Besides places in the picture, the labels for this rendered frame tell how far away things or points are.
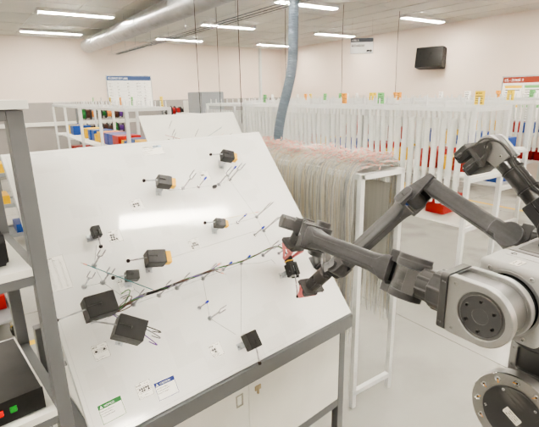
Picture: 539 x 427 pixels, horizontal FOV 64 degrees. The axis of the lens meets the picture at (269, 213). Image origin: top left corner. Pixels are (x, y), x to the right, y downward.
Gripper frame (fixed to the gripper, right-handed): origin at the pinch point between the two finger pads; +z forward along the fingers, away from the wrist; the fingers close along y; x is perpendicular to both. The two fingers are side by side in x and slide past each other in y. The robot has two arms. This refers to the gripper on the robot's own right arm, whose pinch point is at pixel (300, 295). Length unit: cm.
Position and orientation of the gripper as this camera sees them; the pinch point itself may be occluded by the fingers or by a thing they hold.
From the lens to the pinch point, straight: 184.5
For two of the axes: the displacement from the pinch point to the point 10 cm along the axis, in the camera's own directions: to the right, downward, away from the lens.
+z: -4.5, 5.9, 6.7
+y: -8.2, 0.2, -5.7
